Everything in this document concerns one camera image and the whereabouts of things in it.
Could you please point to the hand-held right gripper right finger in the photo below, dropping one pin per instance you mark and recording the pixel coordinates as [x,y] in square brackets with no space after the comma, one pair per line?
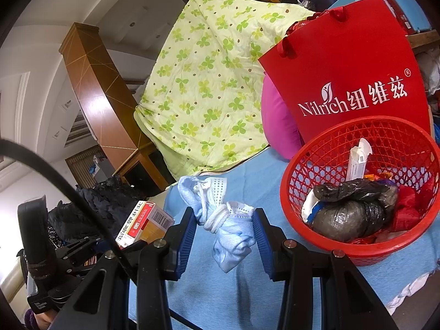
[263,240]

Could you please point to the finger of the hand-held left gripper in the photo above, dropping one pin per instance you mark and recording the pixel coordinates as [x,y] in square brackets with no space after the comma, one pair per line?
[77,252]

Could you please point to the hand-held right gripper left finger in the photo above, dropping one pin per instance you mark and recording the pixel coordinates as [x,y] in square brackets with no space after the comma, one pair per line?
[185,240]

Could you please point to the knotted blue face mask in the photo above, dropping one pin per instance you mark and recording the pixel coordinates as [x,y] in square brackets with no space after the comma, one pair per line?
[227,237]

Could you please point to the yellow white medicine box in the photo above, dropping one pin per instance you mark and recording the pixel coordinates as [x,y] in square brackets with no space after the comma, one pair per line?
[151,227]

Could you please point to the black plastic bag bundle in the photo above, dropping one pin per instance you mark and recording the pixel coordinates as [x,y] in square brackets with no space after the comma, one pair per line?
[343,220]

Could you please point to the red plastic basket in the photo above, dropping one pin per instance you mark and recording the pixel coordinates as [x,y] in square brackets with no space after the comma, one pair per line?
[361,256]

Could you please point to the white toothpaste box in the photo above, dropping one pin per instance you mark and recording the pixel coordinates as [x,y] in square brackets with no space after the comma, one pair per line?
[355,168]

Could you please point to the orange snack wrapper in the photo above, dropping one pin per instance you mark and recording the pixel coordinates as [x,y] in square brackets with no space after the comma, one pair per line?
[376,176]

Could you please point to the knotted red plastic bag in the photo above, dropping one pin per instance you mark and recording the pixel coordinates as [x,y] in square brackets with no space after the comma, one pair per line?
[429,192]

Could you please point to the person's left forearm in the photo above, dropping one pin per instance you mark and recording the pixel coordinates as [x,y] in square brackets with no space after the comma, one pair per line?
[39,321]

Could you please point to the pile of black clothing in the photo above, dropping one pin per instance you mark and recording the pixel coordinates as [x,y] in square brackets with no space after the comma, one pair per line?
[96,206]

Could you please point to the blue blanket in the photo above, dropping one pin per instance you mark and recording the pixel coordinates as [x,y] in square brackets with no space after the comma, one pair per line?
[223,299]

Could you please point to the pink pillow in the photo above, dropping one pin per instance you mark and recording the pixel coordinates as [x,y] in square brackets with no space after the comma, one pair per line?
[278,127]

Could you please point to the green clover print quilt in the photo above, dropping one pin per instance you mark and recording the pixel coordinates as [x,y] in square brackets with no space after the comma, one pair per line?
[206,92]

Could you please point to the white bedsheet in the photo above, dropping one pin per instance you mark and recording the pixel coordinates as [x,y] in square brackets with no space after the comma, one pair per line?
[409,292]

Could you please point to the brown wooden cabinet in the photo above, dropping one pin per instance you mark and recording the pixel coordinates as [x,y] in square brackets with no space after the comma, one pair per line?
[99,92]

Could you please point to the red paper shopping bag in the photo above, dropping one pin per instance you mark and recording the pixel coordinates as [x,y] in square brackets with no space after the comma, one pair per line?
[343,68]

